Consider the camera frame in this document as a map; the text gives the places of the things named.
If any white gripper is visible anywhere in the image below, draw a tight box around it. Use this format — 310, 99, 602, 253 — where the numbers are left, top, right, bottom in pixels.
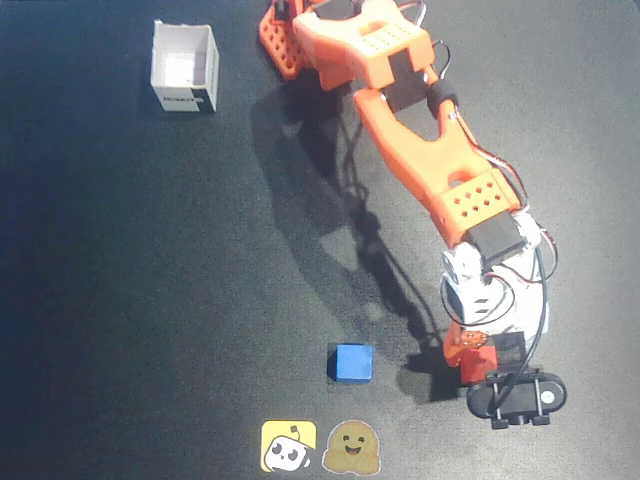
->
438, 214, 552, 370

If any red cube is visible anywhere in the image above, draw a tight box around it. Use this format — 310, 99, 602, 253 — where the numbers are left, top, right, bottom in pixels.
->
459, 346, 500, 386

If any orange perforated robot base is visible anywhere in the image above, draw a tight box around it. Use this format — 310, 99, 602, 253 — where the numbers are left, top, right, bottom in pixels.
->
257, 0, 307, 80

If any blue cube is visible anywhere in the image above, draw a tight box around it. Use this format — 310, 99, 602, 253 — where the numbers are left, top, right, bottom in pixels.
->
327, 343, 375, 385

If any yellow robot face sticker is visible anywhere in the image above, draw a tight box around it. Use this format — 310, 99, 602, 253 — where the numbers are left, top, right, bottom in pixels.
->
260, 419, 318, 473

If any white open cardboard box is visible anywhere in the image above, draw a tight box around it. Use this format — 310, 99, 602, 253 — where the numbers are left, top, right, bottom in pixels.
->
149, 18, 221, 114

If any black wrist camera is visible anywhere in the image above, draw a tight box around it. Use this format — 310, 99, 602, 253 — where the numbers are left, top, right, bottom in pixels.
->
465, 364, 568, 431

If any black camera cable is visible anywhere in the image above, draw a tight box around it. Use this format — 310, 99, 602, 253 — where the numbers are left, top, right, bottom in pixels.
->
492, 247, 550, 409

